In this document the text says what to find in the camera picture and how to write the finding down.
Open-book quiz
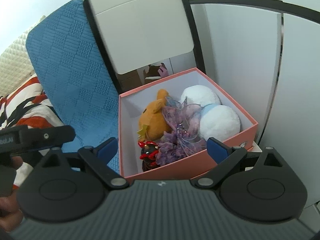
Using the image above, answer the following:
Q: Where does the blue quilted cushion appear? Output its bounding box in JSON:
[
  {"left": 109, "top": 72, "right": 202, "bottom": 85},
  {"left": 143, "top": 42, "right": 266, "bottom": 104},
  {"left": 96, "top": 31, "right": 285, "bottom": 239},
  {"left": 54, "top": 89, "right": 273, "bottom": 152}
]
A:
[{"left": 25, "top": 0, "right": 121, "bottom": 173}]

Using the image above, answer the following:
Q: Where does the small red black plush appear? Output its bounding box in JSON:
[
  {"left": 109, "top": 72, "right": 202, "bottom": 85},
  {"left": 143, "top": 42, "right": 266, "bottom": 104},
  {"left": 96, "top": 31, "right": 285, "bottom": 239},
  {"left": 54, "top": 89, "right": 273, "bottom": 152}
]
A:
[{"left": 138, "top": 141, "right": 160, "bottom": 172}]

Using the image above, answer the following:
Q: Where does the pink cardboard box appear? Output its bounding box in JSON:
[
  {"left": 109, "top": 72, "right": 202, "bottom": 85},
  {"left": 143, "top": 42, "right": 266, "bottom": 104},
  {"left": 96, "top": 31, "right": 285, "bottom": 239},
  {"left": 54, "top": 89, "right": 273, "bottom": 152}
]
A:
[{"left": 118, "top": 68, "right": 258, "bottom": 182}]

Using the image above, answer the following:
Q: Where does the person's hand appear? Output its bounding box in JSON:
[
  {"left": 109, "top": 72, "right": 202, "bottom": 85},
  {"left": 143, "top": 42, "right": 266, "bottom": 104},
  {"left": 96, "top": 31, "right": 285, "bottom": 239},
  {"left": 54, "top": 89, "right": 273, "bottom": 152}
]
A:
[{"left": 0, "top": 154, "right": 26, "bottom": 233}]

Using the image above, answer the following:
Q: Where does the purple bunny plush with ribbon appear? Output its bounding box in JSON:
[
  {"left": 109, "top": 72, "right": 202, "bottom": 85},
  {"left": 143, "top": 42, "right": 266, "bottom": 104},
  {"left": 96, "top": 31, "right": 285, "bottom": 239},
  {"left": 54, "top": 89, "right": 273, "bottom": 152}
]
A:
[{"left": 156, "top": 96, "right": 207, "bottom": 166}]

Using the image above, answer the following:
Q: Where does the small purple box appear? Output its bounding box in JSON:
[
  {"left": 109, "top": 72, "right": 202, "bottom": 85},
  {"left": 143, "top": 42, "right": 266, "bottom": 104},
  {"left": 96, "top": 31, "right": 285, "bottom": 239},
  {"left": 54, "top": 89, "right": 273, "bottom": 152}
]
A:
[{"left": 158, "top": 63, "right": 169, "bottom": 78}]

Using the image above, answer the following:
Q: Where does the beige textured bedspread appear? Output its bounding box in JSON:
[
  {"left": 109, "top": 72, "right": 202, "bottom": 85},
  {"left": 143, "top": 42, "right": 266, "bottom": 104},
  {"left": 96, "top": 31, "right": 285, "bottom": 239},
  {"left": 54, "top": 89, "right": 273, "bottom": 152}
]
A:
[{"left": 0, "top": 15, "right": 46, "bottom": 96}]

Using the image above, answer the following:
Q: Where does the white orange black blanket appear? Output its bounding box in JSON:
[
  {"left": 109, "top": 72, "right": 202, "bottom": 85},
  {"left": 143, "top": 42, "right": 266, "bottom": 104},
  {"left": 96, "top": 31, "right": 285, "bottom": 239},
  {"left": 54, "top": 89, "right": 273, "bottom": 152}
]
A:
[{"left": 0, "top": 74, "right": 66, "bottom": 188}]

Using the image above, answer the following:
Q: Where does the brown cardboard box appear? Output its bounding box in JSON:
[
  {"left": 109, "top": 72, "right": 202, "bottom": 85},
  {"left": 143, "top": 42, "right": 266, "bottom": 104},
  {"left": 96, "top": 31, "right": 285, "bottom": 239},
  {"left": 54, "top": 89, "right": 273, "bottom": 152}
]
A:
[{"left": 117, "top": 65, "right": 161, "bottom": 92}]

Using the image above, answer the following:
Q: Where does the white plush with blue scarf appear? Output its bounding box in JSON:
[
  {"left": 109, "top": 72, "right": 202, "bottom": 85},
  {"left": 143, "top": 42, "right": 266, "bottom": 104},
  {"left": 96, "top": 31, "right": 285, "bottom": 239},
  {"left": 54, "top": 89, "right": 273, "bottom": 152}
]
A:
[{"left": 180, "top": 85, "right": 241, "bottom": 142}]

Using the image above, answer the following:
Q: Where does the brown bear plush blue shirt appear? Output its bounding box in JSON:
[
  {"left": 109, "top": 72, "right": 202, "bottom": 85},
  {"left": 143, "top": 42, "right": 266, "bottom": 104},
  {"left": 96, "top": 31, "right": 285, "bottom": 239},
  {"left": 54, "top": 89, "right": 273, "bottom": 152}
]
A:
[{"left": 137, "top": 89, "right": 172, "bottom": 141}]

